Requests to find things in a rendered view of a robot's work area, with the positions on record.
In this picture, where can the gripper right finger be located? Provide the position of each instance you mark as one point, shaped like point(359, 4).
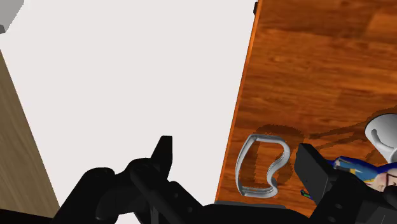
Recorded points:
point(313, 173)

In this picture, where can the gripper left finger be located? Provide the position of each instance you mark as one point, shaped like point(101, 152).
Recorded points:
point(145, 186)

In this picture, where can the small green blue pen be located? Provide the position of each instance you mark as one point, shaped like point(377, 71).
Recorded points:
point(305, 194)

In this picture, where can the blue toy figure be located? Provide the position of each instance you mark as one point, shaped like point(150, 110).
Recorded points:
point(363, 169)

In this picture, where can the silver metal cookie cutter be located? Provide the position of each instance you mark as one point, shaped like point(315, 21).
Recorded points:
point(240, 173)

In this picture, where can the white cup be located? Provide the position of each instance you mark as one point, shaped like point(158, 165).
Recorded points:
point(383, 130)

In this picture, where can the brown wooden table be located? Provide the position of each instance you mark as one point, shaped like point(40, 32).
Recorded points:
point(310, 62)

